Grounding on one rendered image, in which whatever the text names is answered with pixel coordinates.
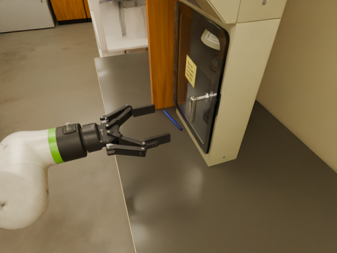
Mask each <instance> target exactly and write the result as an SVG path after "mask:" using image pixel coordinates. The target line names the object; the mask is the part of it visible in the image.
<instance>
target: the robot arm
mask: <svg viewBox="0 0 337 253"><path fill-rule="evenodd" d="M151 113H155V104H150V105H145V106H139V107H135V108H132V105H128V104H126V105H124V106H122V107H120V108H119V109H117V110H115V111H113V112H111V113H109V114H107V115H104V116H101V117H100V121H101V124H99V125H97V123H90V124H85V125H82V127H81V125H80V124H79V123H74V124H70V123H69V122H67V123H65V126H60V127H56V128H52V129H47V130H40V131H20V132H15V133H12V134H10V135H8V136H7V137H5V138H4V139H3V140H2V141H1V143H0V228H4V229H21V228H24V227H27V226H29V225H31V224H33V223H35V222H36V221H37V220H38V219H39V218H41V216H42V215H43V214H44V213H45V211H46V209H47V207H48V204H49V198H50V196H49V187H48V168H49V167H50V166H53V165H56V164H60V163H64V162H68V161H72V160H76V159H80V158H84V157H87V151H88V153H91V152H95V151H99V150H102V148H103V147H106V151H107V155H108V156H111V155H126V156H137V157H145V156H146V152H147V149H151V148H154V147H157V146H159V145H161V144H165V143H169V142H170V141H171V135H170V133H165V134H161V135H157V136H153V137H149V138H145V139H144V141H140V140H136V139H133V138H129V137H126V136H123V135H122V134H121V133H120V130H119V128H120V126H121V125H122V124H123V123H124V122H126V121H127V120H128V119H129V118H130V117H131V116H132V115H133V117H137V116H142V115H146V114H151ZM114 144H115V145H114Z"/></svg>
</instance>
